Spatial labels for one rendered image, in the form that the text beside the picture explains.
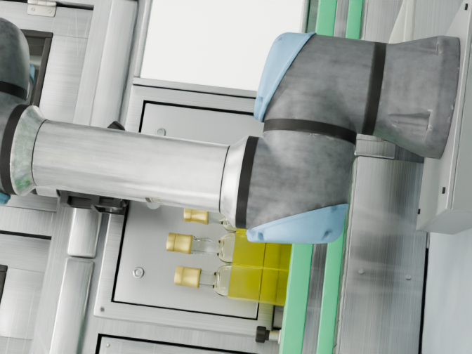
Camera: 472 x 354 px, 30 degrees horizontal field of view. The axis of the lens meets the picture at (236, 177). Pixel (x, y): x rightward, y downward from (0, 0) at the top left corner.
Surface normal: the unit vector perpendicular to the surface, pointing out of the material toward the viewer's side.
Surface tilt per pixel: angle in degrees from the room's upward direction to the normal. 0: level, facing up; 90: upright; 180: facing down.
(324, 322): 90
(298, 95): 68
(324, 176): 113
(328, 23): 90
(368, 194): 90
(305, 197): 94
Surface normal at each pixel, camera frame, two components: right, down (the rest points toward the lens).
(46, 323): -0.02, -0.25
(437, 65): -0.33, -0.41
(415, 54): -0.29, -0.63
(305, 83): -0.21, -0.07
